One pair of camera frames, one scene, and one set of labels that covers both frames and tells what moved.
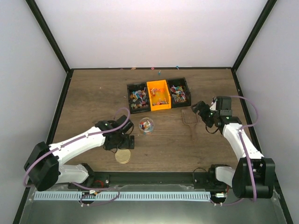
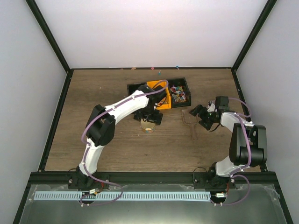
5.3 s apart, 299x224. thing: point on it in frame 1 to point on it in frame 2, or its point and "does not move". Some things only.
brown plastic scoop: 190,117 does not move
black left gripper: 126,145 to 153,119
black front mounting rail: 98,180 does not move
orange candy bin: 159,94 does not move
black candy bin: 180,95 does not move
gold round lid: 123,156 to 147,124
